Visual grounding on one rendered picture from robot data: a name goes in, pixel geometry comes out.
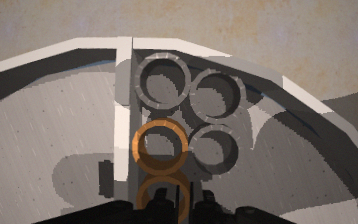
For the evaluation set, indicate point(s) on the bronze bushing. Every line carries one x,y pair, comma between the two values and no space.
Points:
177,178
150,164

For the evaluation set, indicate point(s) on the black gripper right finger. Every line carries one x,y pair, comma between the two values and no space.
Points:
209,212

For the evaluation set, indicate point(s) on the grey metal ring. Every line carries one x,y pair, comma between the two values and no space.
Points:
147,65
239,95
224,169

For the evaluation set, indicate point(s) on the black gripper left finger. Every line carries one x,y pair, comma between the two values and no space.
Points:
160,210

